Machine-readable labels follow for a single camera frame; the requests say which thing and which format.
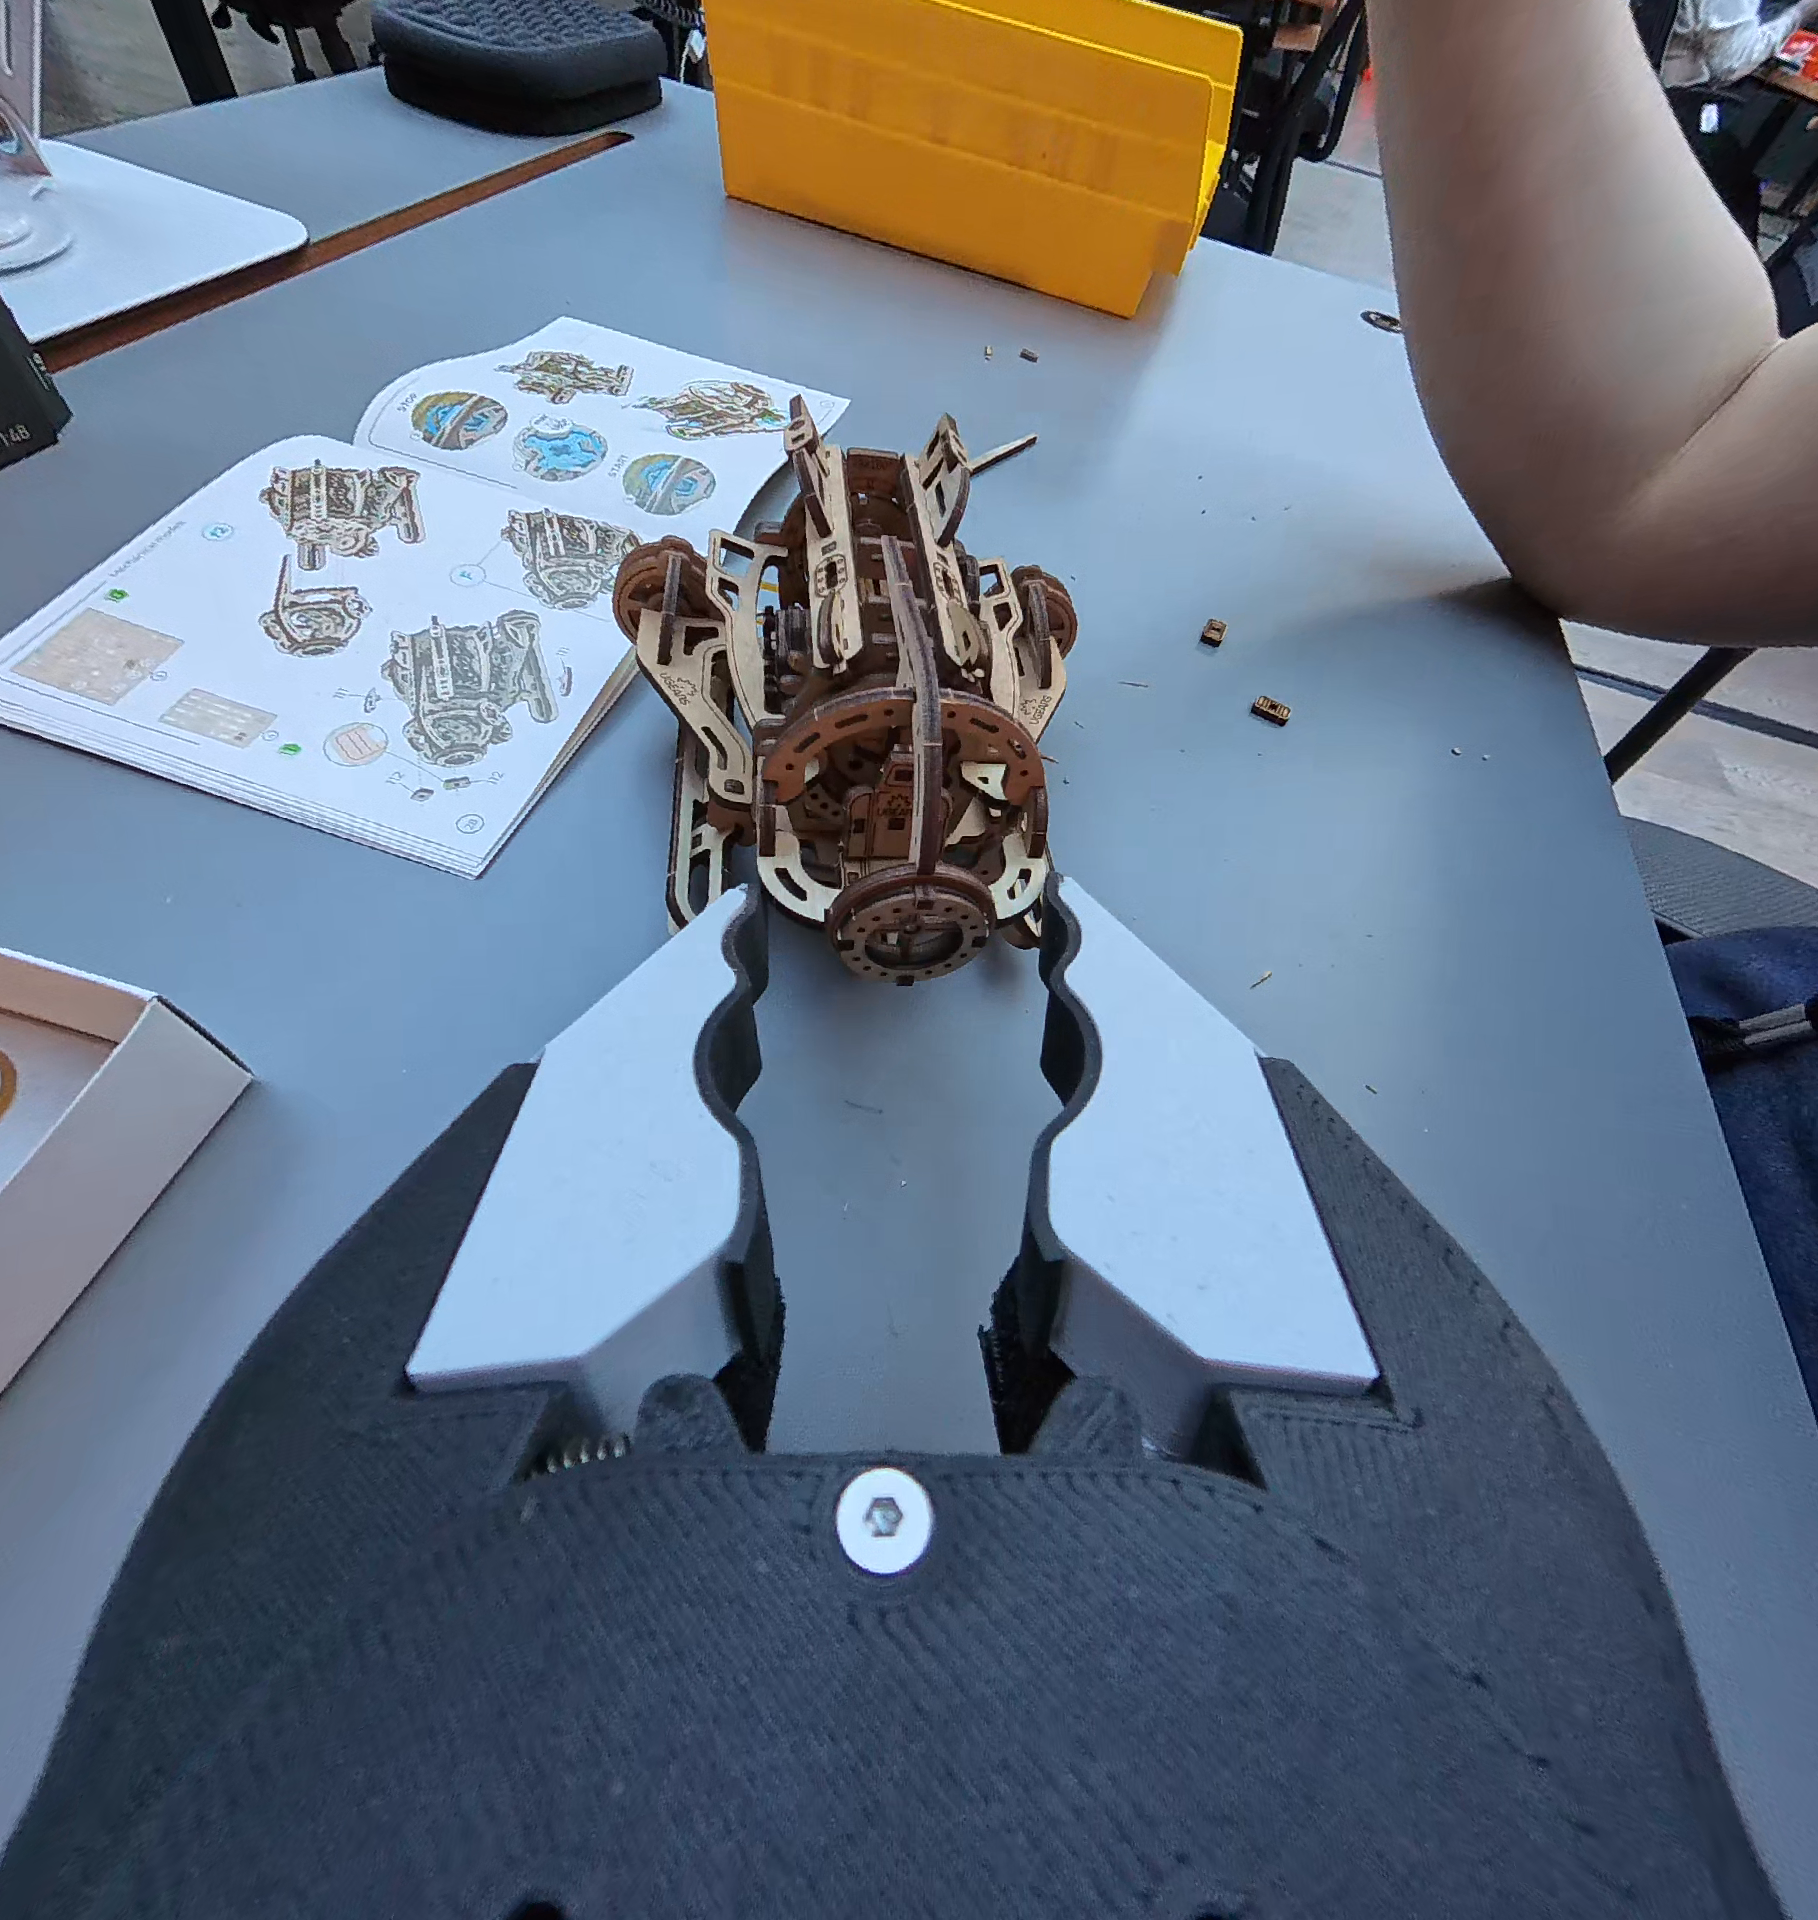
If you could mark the wooden mechanical model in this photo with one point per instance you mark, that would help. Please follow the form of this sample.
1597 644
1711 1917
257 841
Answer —
827 600

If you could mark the black office chair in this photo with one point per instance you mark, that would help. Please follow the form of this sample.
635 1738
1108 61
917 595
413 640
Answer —
249 29
1299 119
1720 878

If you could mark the black padded cushion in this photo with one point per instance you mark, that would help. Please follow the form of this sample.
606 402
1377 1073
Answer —
521 60

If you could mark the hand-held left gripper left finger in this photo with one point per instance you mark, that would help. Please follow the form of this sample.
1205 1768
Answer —
578 1200

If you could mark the white stand base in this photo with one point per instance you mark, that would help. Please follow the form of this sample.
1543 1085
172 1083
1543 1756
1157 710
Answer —
174 248

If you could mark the thin wooden strip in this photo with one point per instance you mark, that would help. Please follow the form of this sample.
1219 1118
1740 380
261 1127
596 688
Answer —
1006 449

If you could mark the yellow plastic bin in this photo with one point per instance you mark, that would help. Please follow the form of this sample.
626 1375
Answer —
939 149

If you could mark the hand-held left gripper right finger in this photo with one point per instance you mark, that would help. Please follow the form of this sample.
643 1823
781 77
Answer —
1210 1215

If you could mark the open instruction booklet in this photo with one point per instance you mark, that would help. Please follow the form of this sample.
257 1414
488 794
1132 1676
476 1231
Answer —
249 674

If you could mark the white cardboard box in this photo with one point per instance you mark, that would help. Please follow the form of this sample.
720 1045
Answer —
146 1139

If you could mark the person's right forearm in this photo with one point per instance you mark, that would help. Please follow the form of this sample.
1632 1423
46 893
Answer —
1569 376

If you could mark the person's blue clothing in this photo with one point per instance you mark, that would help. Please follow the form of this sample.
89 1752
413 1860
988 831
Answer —
1811 1200

